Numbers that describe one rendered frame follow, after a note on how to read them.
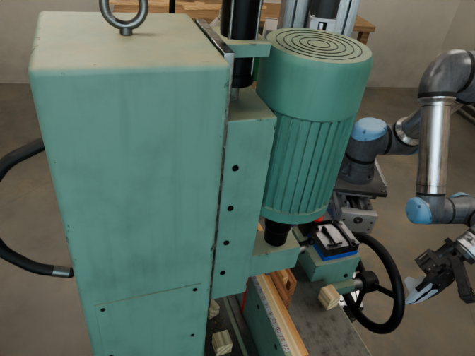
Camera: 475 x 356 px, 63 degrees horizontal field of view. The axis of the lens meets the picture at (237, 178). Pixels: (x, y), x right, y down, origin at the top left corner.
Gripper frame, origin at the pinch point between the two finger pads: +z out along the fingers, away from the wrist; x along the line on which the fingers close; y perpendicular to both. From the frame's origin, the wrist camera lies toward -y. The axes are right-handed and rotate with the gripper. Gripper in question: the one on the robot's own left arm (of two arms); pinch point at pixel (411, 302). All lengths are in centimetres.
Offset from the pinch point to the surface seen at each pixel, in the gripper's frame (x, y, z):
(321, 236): 31.4, 11.4, 4.4
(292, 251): 44.1, 3.1, 9.6
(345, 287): 17.1, 5.4, 9.4
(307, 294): 28.4, 3.2, 16.3
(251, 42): 88, -1, -12
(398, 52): -179, 312, -154
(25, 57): 85, 346, 122
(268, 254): 49, 3, 13
